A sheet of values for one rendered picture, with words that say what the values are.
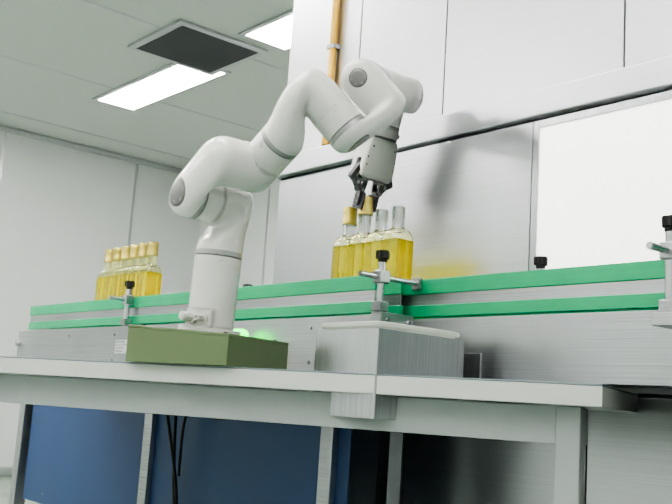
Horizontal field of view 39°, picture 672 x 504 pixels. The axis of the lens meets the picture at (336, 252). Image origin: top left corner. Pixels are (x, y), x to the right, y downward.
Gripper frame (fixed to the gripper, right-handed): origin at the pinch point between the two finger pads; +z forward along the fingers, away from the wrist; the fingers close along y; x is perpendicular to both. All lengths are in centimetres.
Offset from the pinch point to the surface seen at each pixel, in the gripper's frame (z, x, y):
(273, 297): 26.9, -8.9, 13.1
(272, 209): 14, -471, -317
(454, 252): 6.6, 20.4, -11.8
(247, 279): 76, -483, -317
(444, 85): -32.1, 1.1, -15.0
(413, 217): 0.9, 4.6, -12.0
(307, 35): -44, -60, -16
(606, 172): -16, 55, -12
